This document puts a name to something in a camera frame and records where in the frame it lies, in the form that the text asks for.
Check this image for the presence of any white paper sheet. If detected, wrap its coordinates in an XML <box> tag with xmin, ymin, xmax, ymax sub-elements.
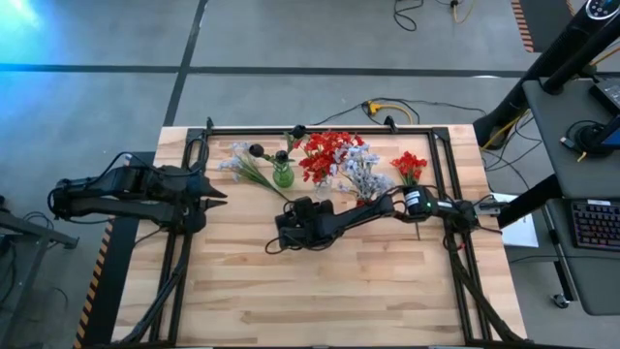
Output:
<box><xmin>493</xmin><ymin>192</ymin><xmax>540</xmax><ymax>249</ymax></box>

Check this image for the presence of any black round stand base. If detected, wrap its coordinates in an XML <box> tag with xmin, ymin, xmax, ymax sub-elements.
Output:
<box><xmin>565</xmin><ymin>119</ymin><xmax>614</xmax><ymax>159</ymax></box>

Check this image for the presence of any black laptop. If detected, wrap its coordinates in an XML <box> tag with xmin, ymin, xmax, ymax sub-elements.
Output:
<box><xmin>588</xmin><ymin>77</ymin><xmax>620</xmax><ymax>115</ymax></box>

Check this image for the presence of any green glass vase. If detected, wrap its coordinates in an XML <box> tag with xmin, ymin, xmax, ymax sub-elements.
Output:
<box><xmin>271</xmin><ymin>163</ymin><xmax>295</xmax><ymax>190</ymax></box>

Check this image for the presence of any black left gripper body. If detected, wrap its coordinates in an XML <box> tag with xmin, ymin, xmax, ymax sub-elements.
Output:
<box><xmin>167</xmin><ymin>167</ymin><xmax>207</xmax><ymax>234</ymax></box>

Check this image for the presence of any red artificial flower bunch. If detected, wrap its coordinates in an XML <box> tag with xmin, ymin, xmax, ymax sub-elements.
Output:
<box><xmin>389</xmin><ymin>150</ymin><xmax>429</xmax><ymax>241</ymax></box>
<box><xmin>309</xmin><ymin>130</ymin><xmax>367</xmax><ymax>164</ymax></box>
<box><xmin>297</xmin><ymin>140</ymin><xmax>340</xmax><ymax>185</ymax></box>

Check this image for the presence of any white artificial flower bunch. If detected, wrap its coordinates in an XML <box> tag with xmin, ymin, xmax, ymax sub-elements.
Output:
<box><xmin>333</xmin><ymin>143</ymin><xmax>396</xmax><ymax>205</ymax></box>
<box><xmin>216</xmin><ymin>141</ymin><xmax>293</xmax><ymax>202</ymax></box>

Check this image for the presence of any black backlit keyboard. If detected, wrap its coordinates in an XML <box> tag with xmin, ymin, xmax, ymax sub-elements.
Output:
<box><xmin>570</xmin><ymin>199</ymin><xmax>620</xmax><ymax>252</ymax></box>

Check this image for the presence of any black mat with orange stripes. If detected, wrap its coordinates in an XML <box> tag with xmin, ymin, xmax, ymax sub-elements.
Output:
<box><xmin>72</xmin><ymin>150</ymin><xmax>156</xmax><ymax>349</ymax></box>
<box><xmin>509</xmin><ymin>0</ymin><xmax>577</xmax><ymax>53</ymax></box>

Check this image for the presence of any silver arm base bracket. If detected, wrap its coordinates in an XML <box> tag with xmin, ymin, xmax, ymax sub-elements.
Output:
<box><xmin>475</xmin><ymin>200</ymin><xmax>503</xmax><ymax>218</ymax></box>

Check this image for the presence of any yellow floor cable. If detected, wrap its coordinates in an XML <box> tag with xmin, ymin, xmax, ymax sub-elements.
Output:
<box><xmin>360</xmin><ymin>99</ymin><xmax>418</xmax><ymax>126</ymax></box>

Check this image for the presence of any grey metal table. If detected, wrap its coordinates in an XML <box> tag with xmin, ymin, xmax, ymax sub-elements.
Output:
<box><xmin>0</xmin><ymin>193</ymin><xmax>81</xmax><ymax>349</ymax></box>

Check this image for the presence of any black tower fan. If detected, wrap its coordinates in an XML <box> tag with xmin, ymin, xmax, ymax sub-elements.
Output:
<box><xmin>473</xmin><ymin>0</ymin><xmax>620</xmax><ymax>146</ymax></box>

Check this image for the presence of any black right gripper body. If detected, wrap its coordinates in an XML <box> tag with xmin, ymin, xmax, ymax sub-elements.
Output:
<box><xmin>274</xmin><ymin>212</ymin><xmax>345</xmax><ymax>251</ymax></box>

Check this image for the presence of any grey side desk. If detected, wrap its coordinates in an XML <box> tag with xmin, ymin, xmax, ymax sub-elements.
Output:
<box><xmin>521</xmin><ymin>77</ymin><xmax>620</xmax><ymax>317</ymax></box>

